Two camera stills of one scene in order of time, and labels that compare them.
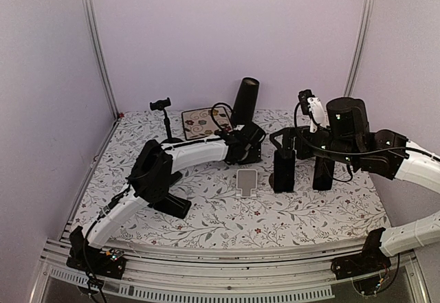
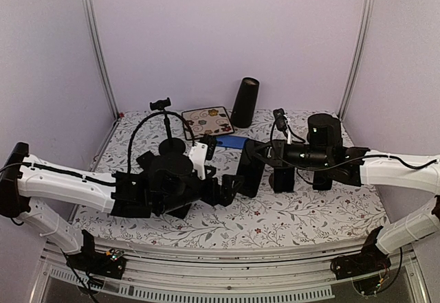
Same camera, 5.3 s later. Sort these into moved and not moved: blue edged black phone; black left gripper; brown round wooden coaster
Moved: black left gripper
Not moved: blue edged black phone; brown round wooden coaster
